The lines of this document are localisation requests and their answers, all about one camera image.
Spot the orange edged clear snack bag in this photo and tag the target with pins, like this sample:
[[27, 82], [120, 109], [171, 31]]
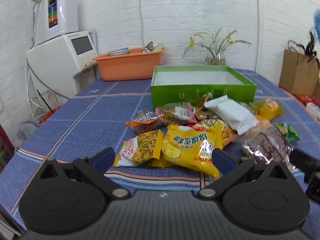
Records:
[[142, 123]]

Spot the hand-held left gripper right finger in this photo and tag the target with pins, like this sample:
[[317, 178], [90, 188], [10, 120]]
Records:
[[223, 160]]

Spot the grey cloth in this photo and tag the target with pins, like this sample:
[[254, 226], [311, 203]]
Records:
[[26, 132]]

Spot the orange plastic basin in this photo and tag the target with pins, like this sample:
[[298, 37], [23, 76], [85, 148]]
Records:
[[130, 66]]

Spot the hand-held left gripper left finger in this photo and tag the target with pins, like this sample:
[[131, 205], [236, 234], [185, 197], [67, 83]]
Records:
[[103, 159]]

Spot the orange cracker packet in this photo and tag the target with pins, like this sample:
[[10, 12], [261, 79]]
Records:
[[226, 135]]

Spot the blue plaid tablecloth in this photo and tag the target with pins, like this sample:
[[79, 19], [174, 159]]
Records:
[[87, 120]]

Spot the green snack packet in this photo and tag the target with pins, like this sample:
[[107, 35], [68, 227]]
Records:
[[288, 131]]

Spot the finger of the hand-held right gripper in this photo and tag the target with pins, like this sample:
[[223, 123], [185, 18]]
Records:
[[313, 188], [303, 161]]

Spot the white wall conduit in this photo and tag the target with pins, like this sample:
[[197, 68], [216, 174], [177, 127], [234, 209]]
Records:
[[256, 25], [141, 15]]

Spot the blue white round object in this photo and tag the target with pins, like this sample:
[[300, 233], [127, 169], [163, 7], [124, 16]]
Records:
[[316, 27]]

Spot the dark purple cake packet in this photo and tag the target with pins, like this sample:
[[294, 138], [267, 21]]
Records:
[[271, 146]]

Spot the red plastic basin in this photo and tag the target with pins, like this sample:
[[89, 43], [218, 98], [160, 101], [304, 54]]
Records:
[[50, 115]]

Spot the pink edged clear nut packet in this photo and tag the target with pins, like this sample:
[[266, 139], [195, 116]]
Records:
[[175, 112]]

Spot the green cardboard box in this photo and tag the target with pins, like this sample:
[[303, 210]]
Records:
[[175, 92]]

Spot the yellow stick snack bag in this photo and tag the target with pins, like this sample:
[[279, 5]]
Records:
[[143, 146]]

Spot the small yellow snack packet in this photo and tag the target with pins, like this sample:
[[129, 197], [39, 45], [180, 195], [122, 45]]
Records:
[[267, 107]]

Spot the white appliance with screen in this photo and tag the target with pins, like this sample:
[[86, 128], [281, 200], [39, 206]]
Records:
[[57, 62]]

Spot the brown clear snack packet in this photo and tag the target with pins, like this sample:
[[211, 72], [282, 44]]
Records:
[[203, 101]]

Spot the brown paper bag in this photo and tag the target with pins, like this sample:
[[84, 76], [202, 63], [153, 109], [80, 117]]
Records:
[[297, 72]]

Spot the white snack packet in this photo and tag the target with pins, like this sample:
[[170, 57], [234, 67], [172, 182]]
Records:
[[232, 116]]

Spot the large yellow chip bag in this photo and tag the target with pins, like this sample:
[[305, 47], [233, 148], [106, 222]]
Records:
[[185, 142]]

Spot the white flat box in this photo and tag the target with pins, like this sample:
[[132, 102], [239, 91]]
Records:
[[313, 110]]

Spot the round metal lid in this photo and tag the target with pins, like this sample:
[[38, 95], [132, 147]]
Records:
[[148, 47]]

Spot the glass vase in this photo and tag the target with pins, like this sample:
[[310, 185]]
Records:
[[215, 59]]

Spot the white water purifier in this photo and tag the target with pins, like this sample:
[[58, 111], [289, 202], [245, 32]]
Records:
[[65, 12]]

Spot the orchid plant with yellow flowers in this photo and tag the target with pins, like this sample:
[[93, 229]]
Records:
[[212, 42]]

